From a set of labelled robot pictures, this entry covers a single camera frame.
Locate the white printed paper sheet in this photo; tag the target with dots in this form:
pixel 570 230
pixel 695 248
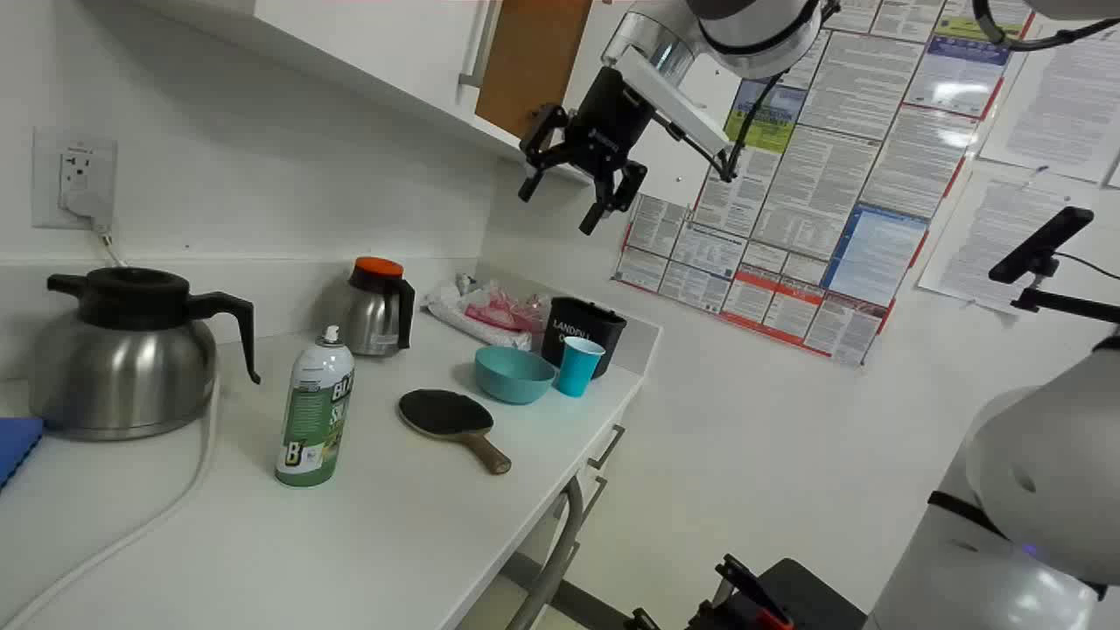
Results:
pixel 990 239
pixel 1067 105

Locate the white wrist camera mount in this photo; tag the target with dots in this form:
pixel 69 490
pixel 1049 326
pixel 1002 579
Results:
pixel 682 115

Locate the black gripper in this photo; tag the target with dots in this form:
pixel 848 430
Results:
pixel 611 118

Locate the blue flat object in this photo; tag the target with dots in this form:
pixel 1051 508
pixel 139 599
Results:
pixel 15 448

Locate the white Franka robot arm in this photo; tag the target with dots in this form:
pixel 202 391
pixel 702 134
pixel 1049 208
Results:
pixel 1051 467

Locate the black and red equipment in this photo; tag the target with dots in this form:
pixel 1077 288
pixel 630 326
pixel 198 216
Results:
pixel 807 595

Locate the white wall cabinet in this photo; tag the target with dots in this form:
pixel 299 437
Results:
pixel 372 36

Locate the blue plastic cup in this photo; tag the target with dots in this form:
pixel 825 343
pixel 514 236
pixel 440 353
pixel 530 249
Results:
pixel 580 370

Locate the steel carafe orange lid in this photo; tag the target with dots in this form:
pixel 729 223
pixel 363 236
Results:
pixel 372 315

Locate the green spray can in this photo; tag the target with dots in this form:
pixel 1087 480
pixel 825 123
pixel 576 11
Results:
pixel 315 420

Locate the teal green bowl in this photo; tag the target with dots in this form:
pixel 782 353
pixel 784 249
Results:
pixel 513 378

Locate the white wall outlet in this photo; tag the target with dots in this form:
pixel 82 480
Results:
pixel 71 175

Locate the steel carafe black lid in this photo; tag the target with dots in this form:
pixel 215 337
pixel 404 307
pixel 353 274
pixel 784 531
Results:
pixel 124 372

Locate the black camera on stand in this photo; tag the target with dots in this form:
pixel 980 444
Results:
pixel 1037 248

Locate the grey curved pipe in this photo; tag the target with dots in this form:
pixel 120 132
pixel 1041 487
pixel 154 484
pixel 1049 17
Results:
pixel 566 547

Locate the black ping-pong paddle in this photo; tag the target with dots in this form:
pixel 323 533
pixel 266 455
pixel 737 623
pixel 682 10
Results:
pixel 442 412

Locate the large red-bordered notice poster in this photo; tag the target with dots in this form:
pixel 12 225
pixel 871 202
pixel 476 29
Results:
pixel 815 175

